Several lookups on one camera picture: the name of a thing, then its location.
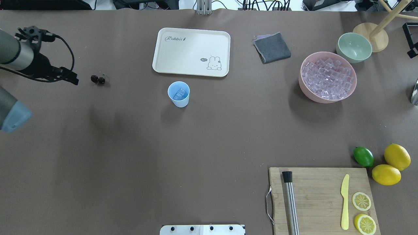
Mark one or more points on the yellow plastic knife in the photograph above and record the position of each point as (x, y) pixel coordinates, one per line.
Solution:
(345, 209)

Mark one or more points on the steel ice scoop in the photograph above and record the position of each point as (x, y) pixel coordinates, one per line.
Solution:
(414, 95)

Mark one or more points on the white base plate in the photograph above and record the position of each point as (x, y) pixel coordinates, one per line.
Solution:
(211, 229)

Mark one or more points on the light blue plastic cup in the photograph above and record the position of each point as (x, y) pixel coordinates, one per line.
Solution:
(173, 88)

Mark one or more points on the wooden cutting board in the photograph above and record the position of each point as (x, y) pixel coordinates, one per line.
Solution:
(319, 202)

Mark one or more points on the steel muddler black tip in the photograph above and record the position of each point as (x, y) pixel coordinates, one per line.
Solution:
(292, 208)

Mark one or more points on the yellow lemon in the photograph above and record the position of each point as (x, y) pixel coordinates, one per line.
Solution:
(397, 156)
(386, 174)

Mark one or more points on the cream rabbit serving tray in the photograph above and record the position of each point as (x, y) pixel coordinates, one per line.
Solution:
(192, 52)

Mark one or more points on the clear ice cube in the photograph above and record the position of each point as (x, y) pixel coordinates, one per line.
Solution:
(180, 95)

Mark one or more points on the dark red cherries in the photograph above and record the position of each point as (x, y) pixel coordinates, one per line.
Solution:
(99, 80)

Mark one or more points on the lemon slice left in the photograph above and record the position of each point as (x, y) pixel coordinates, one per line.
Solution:
(361, 201)

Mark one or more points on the grey folded cloth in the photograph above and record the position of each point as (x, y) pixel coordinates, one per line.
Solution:
(271, 47)

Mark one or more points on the green lime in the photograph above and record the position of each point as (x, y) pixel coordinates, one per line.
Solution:
(363, 156)

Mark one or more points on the green ceramic bowl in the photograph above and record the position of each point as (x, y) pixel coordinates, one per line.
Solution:
(353, 47)

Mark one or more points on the wooden cup tree stand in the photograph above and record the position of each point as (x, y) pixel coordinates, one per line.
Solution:
(376, 34)

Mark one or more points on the aluminium frame post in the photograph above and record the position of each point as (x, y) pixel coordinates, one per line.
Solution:
(204, 7)

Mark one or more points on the lemon slice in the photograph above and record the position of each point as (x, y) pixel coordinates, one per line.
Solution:
(361, 201)
(365, 224)

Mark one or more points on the lemon slice right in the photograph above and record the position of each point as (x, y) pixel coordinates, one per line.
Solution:
(365, 224)

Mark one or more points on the pink bowl of ice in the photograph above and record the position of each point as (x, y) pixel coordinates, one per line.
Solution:
(326, 77)

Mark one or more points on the yellow lemon lower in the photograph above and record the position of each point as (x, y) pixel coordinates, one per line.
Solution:
(386, 174)

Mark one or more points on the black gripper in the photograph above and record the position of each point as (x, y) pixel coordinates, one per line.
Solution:
(41, 65)

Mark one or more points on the yellow lemon upper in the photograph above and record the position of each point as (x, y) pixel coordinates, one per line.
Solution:
(397, 156)

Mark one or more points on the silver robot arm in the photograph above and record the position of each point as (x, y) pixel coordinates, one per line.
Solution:
(13, 113)

